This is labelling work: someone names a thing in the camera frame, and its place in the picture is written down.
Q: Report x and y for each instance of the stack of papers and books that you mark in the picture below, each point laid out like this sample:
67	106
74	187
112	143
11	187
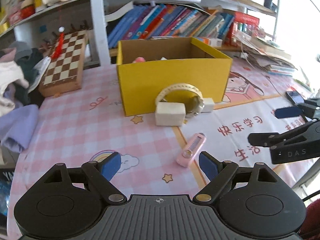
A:
264	55

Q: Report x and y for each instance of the row of leaning books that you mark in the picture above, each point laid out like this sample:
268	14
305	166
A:
145	21

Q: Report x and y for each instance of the black smartphone on table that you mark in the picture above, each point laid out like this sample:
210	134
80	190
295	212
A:
294	97

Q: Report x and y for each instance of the white rectangular eraser block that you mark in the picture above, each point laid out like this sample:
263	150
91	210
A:
170	114

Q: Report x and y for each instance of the small white usb charger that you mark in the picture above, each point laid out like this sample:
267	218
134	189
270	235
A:
208	105

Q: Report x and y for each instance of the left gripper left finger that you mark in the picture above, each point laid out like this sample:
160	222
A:
99	174

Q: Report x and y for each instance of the orange white medicine box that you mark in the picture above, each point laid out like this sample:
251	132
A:
213	42

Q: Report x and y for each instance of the wooden chess board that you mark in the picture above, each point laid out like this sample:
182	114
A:
64	74

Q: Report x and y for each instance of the pile of clothes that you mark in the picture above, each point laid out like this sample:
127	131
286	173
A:
22	68

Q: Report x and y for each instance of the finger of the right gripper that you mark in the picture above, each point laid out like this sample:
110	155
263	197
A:
288	112
305	137

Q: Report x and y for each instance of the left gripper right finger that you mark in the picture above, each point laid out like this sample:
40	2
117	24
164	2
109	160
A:
220	175

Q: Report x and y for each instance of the pink plush pig toy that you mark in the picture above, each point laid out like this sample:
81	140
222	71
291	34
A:
139	60

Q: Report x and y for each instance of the yellow cardboard box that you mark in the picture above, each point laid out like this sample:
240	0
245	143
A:
168	61

